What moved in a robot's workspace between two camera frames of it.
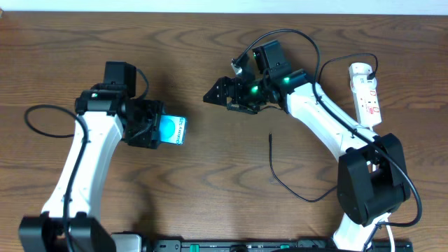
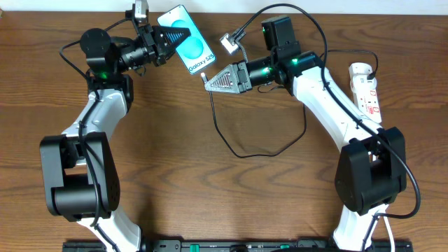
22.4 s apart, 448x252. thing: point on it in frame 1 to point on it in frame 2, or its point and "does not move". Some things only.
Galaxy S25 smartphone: [172, 129] to [194, 51]
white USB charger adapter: [359, 68] does not move
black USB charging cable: [286, 187] to [375, 69]
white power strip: [367, 100] does not move
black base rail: [215, 246] does not move
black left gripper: [147, 138] to [150, 40]
